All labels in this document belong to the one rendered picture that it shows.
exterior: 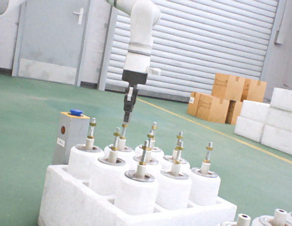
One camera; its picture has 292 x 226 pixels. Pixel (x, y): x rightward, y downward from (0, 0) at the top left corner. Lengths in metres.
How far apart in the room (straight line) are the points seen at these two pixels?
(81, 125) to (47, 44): 4.74
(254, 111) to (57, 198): 3.06
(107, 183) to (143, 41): 0.41
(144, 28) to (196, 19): 5.64
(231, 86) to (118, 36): 2.20
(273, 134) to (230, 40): 3.68
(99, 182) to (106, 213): 0.11
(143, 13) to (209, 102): 3.66
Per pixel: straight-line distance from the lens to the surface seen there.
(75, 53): 6.02
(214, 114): 4.68
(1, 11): 0.92
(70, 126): 1.21
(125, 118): 1.13
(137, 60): 1.10
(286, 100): 3.63
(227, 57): 7.11
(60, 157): 1.25
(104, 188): 0.98
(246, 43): 7.33
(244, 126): 4.00
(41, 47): 5.92
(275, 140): 3.66
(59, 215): 1.09
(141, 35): 1.11
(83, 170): 1.07
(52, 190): 1.12
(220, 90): 4.81
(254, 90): 5.01
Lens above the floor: 0.51
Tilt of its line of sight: 7 degrees down
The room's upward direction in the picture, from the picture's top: 11 degrees clockwise
